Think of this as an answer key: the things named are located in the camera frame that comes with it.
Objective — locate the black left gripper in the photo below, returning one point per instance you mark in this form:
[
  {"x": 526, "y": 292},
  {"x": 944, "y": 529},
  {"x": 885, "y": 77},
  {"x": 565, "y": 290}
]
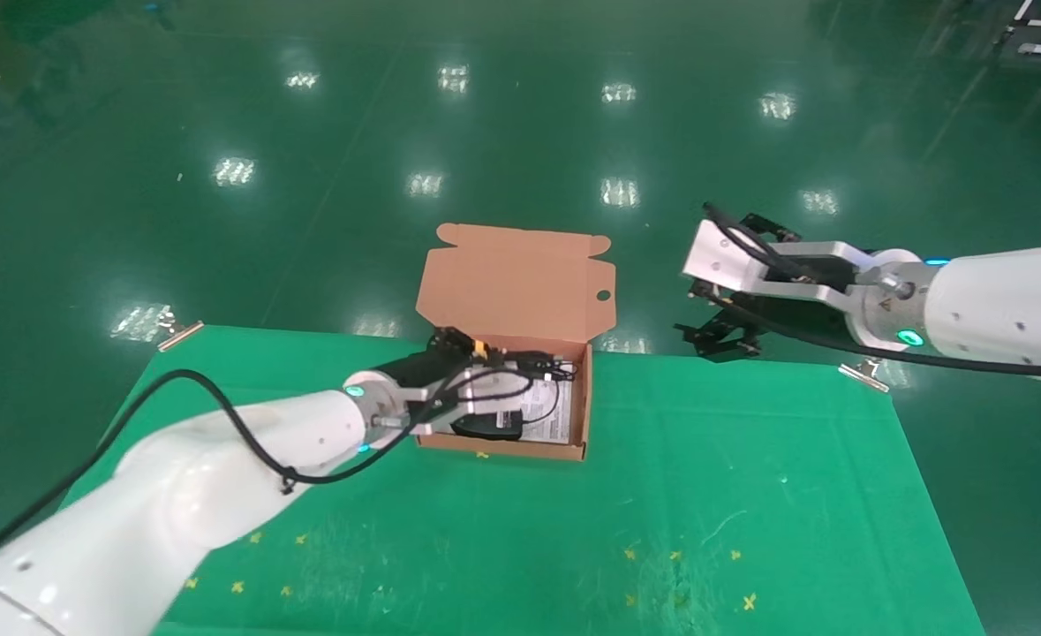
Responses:
[{"x": 423, "y": 369}]

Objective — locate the white printed paper sheet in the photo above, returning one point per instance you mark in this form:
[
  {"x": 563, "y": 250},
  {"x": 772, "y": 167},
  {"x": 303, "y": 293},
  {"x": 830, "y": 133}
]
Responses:
[{"x": 548, "y": 431}]

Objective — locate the black computer mouse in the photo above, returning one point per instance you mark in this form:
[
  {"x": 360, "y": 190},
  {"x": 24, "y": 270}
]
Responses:
[{"x": 485, "y": 427}]

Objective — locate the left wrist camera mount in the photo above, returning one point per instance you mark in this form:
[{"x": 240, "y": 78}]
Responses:
[{"x": 432, "y": 411}]

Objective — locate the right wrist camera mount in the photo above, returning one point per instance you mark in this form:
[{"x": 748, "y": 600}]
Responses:
[{"x": 719, "y": 256}]

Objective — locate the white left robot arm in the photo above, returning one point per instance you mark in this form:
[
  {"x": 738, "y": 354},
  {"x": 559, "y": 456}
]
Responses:
[{"x": 176, "y": 495}]

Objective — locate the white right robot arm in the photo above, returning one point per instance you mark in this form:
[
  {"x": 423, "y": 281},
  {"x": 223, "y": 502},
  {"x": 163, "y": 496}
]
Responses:
[{"x": 1006, "y": 309}]

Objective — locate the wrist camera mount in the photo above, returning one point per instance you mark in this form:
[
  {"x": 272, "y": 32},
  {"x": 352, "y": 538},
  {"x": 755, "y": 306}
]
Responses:
[
  {"x": 719, "y": 256},
  {"x": 432, "y": 411}
]

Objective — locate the open brown cardboard box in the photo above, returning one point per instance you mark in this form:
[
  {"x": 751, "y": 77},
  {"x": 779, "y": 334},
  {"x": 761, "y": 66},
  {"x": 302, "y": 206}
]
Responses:
[{"x": 520, "y": 283}]

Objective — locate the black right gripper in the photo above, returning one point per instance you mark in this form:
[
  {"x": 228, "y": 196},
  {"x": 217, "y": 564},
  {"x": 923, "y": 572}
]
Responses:
[{"x": 820, "y": 269}]

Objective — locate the green table cloth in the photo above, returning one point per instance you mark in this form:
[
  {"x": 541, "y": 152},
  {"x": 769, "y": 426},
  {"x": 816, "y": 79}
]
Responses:
[{"x": 750, "y": 459}]

